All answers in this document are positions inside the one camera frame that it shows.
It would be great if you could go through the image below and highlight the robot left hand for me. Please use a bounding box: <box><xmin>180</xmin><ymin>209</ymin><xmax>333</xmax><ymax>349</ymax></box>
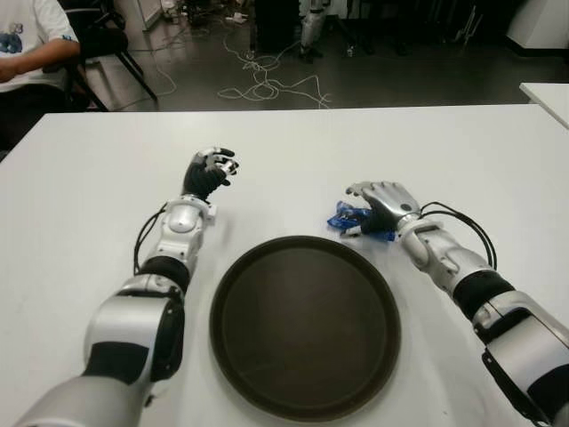
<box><xmin>181</xmin><ymin>146</ymin><xmax>241</xmax><ymax>204</ymax></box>

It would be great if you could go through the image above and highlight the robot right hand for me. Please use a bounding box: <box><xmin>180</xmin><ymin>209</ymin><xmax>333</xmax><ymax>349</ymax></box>
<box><xmin>344</xmin><ymin>180</ymin><xmax>422</xmax><ymax>237</ymax></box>

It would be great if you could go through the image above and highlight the blue Oreo packet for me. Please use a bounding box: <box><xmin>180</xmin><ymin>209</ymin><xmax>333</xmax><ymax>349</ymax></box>
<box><xmin>326</xmin><ymin>199</ymin><xmax>397</xmax><ymax>244</ymax></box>

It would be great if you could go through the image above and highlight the round dark brown tray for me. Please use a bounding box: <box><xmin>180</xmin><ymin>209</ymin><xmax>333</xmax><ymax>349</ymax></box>
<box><xmin>209</xmin><ymin>234</ymin><xmax>403</xmax><ymax>422</ymax></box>

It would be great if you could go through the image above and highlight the black chair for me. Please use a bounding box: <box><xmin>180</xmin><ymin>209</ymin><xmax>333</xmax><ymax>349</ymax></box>
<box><xmin>66</xmin><ymin>0</ymin><xmax>160</xmax><ymax>112</ymax></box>

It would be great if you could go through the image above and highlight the black wheeled cabinet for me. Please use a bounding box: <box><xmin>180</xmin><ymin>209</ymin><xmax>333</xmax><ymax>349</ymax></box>
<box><xmin>253</xmin><ymin>0</ymin><xmax>304</xmax><ymax>52</ymax></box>

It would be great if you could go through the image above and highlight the white board panel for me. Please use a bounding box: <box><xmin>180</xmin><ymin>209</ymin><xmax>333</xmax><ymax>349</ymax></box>
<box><xmin>140</xmin><ymin>0</ymin><xmax>168</xmax><ymax>31</ymax></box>

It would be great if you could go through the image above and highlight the neighbouring white table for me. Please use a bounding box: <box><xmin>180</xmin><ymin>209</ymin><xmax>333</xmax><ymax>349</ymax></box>
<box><xmin>518</xmin><ymin>82</ymin><xmax>569</xmax><ymax>134</ymax></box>

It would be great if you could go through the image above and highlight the person in white t-shirt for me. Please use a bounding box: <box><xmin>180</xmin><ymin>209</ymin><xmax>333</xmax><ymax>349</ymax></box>
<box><xmin>0</xmin><ymin>0</ymin><xmax>82</xmax><ymax>150</ymax></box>

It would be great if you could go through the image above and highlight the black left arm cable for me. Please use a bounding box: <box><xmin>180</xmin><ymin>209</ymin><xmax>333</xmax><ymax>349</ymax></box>
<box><xmin>132</xmin><ymin>202</ymin><xmax>172</xmax><ymax>275</ymax></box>

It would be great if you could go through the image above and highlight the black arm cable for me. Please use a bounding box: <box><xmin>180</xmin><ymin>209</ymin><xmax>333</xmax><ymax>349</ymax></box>
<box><xmin>420</xmin><ymin>202</ymin><xmax>498</xmax><ymax>272</ymax></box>
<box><xmin>132</xmin><ymin>202</ymin><xmax>172</xmax><ymax>275</ymax></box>

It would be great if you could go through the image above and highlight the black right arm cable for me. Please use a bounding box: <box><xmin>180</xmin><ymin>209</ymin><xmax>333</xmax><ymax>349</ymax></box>
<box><xmin>420</xmin><ymin>202</ymin><xmax>498</xmax><ymax>272</ymax></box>

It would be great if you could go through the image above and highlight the tangled white floor cable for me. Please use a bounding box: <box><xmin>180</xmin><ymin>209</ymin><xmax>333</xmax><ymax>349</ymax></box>
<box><xmin>155</xmin><ymin>26</ymin><xmax>334</xmax><ymax>110</ymax></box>

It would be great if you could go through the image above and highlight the white pedestal with black base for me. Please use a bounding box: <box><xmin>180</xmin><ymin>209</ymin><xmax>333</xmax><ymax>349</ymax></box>
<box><xmin>505</xmin><ymin>0</ymin><xmax>569</xmax><ymax>57</ymax></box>

